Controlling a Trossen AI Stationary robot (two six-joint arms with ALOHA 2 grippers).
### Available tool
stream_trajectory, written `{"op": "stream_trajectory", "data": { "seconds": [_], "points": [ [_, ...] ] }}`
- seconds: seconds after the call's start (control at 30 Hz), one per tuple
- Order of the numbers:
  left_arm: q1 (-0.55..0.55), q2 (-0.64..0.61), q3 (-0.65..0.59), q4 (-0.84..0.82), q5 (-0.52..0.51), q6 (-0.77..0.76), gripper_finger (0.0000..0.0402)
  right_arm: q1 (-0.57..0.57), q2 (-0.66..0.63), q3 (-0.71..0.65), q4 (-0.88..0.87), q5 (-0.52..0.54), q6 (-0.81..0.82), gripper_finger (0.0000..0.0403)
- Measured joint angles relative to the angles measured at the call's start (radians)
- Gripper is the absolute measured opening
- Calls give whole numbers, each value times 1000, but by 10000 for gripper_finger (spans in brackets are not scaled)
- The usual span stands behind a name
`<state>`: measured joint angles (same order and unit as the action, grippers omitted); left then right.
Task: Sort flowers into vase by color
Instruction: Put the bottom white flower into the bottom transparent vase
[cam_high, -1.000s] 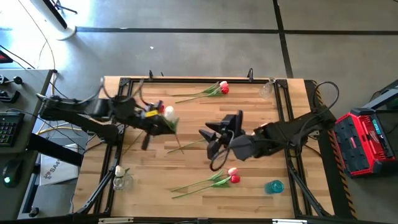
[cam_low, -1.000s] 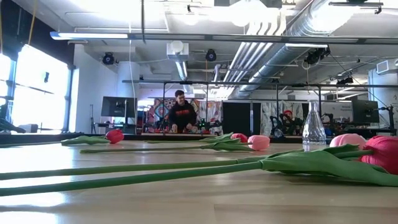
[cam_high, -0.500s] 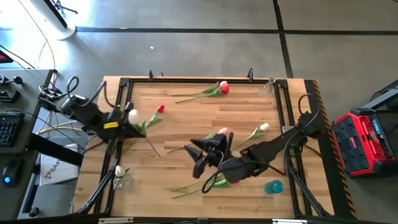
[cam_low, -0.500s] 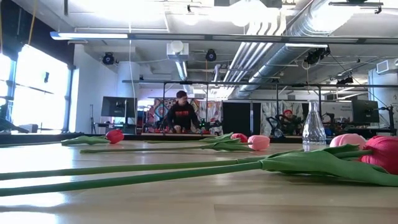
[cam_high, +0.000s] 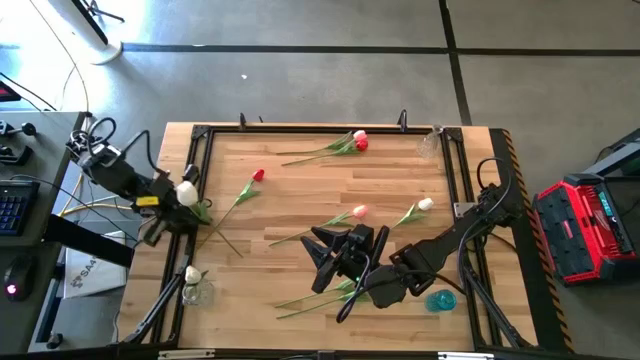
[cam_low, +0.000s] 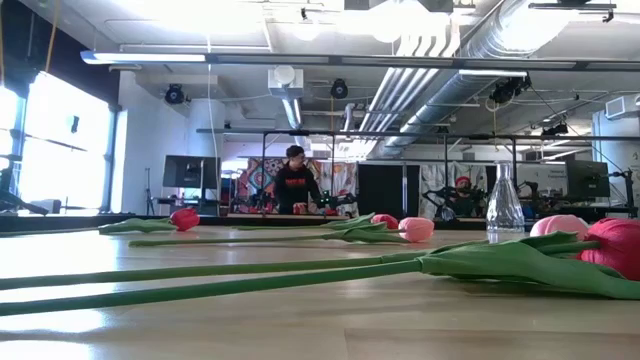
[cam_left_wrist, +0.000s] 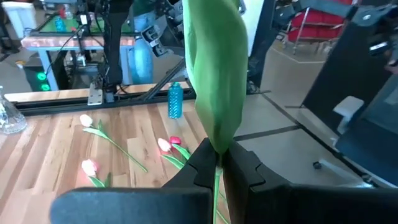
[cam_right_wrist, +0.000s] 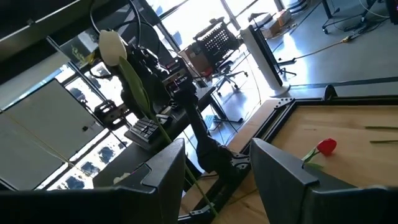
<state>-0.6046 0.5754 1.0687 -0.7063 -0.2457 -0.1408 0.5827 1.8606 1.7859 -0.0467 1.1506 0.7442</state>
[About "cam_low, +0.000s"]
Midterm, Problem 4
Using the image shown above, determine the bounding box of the red artificial tulip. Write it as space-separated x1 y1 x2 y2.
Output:
0 218 640 317
0 207 201 238
233 212 400 232

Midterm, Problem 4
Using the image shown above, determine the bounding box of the clear glass vase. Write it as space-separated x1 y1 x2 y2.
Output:
485 160 526 234

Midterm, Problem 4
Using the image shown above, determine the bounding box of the white patterned cloth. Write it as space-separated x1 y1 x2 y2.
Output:
312 159 359 217

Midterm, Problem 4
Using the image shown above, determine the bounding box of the person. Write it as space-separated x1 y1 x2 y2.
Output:
272 144 324 216
447 174 489 219

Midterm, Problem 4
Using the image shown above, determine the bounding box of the colourful patterned tapestry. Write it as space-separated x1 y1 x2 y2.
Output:
234 157 314 215

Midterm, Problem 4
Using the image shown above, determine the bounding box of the black partition panel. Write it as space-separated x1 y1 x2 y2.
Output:
357 163 421 220

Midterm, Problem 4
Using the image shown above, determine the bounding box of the black ceiling speaker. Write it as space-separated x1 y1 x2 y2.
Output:
164 83 186 105
329 78 350 100

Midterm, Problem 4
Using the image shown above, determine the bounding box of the white ceiling unit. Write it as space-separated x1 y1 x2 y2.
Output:
267 64 305 99

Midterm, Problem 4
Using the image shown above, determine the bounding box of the grey patterned cloth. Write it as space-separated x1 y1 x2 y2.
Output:
419 162 489 221

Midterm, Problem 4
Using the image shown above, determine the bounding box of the long suspended light bar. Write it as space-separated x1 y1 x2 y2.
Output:
79 48 640 72

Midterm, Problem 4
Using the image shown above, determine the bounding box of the white ceiling pipe bundle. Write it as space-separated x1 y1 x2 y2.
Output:
357 14 464 134

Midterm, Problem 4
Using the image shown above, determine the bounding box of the black computer monitor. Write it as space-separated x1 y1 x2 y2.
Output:
565 159 611 199
162 154 221 190

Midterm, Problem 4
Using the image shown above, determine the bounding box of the round white ceiling lamp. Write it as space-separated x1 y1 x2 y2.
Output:
292 17 321 42

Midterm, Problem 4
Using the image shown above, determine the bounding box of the large bright window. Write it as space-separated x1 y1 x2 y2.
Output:
0 69 114 214

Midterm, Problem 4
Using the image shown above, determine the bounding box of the black background station frame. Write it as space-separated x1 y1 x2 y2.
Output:
197 127 640 219

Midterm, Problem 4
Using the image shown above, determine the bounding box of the silver ventilation duct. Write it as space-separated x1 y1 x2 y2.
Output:
379 0 576 159

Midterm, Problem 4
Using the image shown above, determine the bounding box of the black aluminium table frame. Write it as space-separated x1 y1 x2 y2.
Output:
0 213 489 232

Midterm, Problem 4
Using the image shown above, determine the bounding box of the yellow hanging cord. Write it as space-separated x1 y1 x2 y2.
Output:
43 0 62 74

